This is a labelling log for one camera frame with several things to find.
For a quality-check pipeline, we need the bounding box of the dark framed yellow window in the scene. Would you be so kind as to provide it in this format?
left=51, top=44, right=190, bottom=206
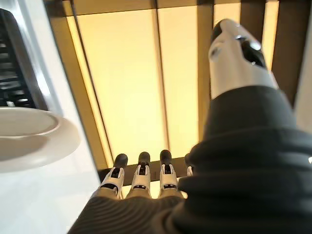
left=45, top=0, right=312, bottom=183

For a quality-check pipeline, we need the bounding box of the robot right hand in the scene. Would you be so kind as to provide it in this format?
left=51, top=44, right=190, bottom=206
left=68, top=19, right=312, bottom=234

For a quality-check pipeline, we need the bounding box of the black sink drying rack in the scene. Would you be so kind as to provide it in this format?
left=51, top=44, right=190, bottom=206
left=0, top=8, right=48, bottom=110

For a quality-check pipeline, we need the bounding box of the cream round plate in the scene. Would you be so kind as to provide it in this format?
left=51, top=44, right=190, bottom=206
left=0, top=107, right=81, bottom=173

